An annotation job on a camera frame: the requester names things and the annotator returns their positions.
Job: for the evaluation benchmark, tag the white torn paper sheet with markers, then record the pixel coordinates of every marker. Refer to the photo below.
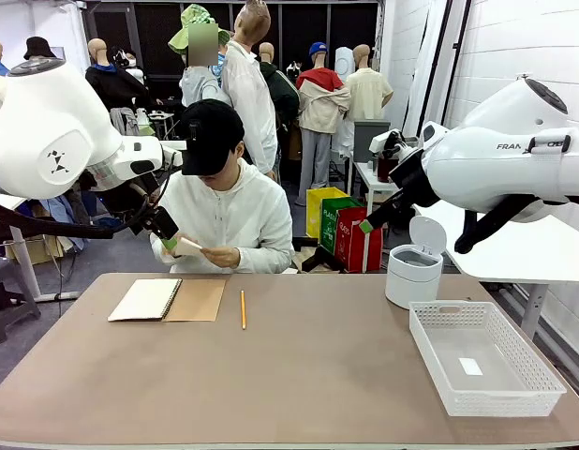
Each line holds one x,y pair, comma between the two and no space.
188,247

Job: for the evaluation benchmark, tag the green recycling bin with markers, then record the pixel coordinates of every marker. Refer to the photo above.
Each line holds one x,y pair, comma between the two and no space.
329,225

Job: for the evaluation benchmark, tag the cardboard box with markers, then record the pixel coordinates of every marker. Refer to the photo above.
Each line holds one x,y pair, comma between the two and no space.
36,250

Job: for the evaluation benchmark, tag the spiral notebook brown cover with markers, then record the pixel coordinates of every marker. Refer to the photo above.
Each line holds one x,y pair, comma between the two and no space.
177,300

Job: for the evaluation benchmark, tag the grey box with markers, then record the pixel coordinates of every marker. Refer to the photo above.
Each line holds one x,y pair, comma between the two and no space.
362,140

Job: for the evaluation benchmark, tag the person's left forearm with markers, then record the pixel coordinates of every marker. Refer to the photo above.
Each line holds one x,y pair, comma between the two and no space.
266,258

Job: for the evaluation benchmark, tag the mannequin cream shirt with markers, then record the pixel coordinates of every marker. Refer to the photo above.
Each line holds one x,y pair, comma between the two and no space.
366,94

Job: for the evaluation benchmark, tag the white torso form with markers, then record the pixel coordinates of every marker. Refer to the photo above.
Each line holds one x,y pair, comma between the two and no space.
344,63

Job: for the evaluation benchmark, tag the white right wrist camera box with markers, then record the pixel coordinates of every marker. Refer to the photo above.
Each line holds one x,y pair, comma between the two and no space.
381,140

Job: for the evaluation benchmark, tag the person's right forearm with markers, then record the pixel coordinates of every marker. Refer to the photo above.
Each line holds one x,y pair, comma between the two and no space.
159,255

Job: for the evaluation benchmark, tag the mannequin black bucket hat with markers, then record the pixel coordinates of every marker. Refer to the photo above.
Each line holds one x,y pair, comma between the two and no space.
39,47

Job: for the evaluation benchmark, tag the large white desk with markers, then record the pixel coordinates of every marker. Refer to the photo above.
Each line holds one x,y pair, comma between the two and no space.
528,258

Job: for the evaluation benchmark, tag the red recycling bin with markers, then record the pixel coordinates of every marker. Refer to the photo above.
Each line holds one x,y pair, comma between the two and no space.
350,253

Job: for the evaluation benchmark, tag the white work table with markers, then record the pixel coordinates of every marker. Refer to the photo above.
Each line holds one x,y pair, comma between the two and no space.
25,262

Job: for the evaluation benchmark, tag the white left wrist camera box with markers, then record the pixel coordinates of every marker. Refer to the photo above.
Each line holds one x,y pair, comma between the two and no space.
172,154

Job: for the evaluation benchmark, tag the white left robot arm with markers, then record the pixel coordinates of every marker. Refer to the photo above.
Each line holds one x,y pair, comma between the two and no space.
36,131

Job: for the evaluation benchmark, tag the mannequin green checked hat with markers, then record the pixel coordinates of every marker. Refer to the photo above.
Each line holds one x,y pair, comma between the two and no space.
196,89

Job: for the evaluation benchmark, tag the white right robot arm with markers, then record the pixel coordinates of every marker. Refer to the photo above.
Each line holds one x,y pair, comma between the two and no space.
495,173

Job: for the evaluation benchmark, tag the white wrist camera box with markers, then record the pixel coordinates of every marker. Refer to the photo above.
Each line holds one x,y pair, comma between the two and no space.
381,140
172,154

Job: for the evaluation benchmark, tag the tall mannequin white shirt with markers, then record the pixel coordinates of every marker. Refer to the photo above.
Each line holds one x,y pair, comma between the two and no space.
249,94

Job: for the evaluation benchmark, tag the person's left hand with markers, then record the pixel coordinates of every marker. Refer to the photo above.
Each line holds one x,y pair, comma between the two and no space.
224,257

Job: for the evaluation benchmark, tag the white lidded trash can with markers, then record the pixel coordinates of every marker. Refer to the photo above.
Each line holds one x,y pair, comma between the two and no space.
411,281

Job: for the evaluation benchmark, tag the person's right hand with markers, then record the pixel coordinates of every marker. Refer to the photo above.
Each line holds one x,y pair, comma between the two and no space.
167,253

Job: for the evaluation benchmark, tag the yellow recycling bin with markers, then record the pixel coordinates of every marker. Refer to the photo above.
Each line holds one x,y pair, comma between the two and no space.
315,211

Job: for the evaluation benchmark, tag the white label sticker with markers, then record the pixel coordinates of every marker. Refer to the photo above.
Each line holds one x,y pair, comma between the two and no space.
471,366

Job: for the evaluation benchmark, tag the person in white hoodie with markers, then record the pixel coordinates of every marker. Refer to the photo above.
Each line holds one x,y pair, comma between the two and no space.
242,211

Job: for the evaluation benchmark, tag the mannequin dark green jacket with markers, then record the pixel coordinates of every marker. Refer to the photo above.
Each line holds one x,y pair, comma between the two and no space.
282,94

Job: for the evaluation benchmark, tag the small white side table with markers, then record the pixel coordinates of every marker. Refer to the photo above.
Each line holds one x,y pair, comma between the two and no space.
369,180

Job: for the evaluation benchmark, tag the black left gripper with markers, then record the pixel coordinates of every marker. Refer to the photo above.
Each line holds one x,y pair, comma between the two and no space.
160,224

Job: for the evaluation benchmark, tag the black baseball cap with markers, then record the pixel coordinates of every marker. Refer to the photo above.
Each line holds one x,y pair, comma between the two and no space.
214,136

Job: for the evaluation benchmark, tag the black stand base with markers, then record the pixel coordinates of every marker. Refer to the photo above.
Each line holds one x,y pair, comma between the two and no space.
322,258

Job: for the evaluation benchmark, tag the dark brown glass jar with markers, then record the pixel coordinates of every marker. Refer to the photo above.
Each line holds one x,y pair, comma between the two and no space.
385,171

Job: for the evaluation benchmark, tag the white perforated plastic basket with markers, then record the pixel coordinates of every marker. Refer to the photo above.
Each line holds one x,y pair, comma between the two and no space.
505,389

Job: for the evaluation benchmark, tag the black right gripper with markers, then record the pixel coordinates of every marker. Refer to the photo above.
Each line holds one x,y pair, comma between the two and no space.
413,180

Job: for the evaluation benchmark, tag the orange pencil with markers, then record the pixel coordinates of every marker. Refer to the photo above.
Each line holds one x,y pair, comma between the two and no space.
243,309

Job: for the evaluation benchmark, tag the mannequin red beige jacket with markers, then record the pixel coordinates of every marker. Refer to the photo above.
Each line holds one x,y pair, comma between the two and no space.
320,108

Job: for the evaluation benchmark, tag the black tripod stand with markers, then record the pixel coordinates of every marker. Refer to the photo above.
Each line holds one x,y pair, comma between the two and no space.
523,76

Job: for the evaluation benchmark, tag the mannequin black jacket blue collar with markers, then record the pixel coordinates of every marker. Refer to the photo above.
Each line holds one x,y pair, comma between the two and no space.
111,89

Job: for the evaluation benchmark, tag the black wall pole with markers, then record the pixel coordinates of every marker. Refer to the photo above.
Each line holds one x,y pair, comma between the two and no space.
458,56
434,61

